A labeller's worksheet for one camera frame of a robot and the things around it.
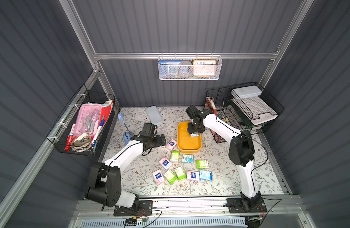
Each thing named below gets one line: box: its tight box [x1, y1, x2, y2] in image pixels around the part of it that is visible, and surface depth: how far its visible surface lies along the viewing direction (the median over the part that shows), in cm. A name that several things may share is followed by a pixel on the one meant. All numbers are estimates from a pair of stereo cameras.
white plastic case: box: [146, 105, 164, 126], surface depth 117 cm
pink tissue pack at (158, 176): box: [152, 169, 165, 186], surface depth 83 cm
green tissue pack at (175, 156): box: [170, 150, 181, 162], surface depth 92 cm
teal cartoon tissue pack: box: [182, 153, 195, 163], surface depth 91 cm
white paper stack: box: [231, 85, 279, 126], surface depth 96 cm
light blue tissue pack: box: [199, 169, 214, 181], surface depth 84 cm
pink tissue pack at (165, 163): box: [158, 156, 173, 170], surface depth 88 cm
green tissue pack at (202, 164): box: [196, 159, 209, 169], surface depth 88 cm
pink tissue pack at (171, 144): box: [165, 138, 178, 150], surface depth 98 cm
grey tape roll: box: [178, 60, 194, 78], surface depth 88 cm
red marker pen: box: [64, 123, 76, 152], surface depth 66 cm
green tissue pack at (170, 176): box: [163, 169, 178, 185], surface depth 84 cm
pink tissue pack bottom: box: [186, 170, 200, 182], surface depth 84 cm
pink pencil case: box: [74, 103, 103, 138], surface depth 74 cm
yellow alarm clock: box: [193, 59, 217, 78], surface depth 90 cm
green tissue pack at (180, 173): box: [174, 165, 187, 181], surface depth 85 cm
